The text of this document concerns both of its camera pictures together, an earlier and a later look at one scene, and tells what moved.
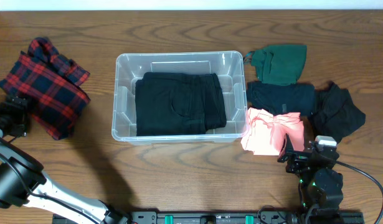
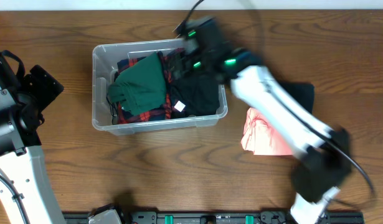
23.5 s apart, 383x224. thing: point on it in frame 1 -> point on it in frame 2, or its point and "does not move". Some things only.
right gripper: x=299 y=158 -> x=189 y=57
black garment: x=335 y=115 -> x=200 y=94
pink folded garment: x=265 y=132 does not move
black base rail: x=218 y=217 does not move
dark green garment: x=278 y=65 -> x=141 y=86
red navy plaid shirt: x=52 y=83 -> x=165 y=112
